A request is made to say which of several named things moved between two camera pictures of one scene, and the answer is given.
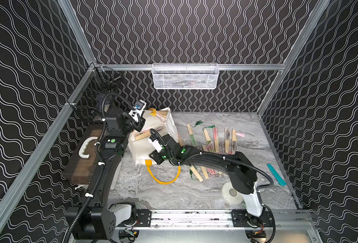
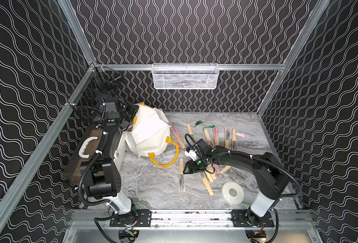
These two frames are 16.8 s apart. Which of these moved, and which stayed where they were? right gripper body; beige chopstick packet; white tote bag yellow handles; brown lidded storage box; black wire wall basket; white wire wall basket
Moved: right gripper body; white tote bag yellow handles
Stayed: brown lidded storage box; beige chopstick packet; white wire wall basket; black wire wall basket
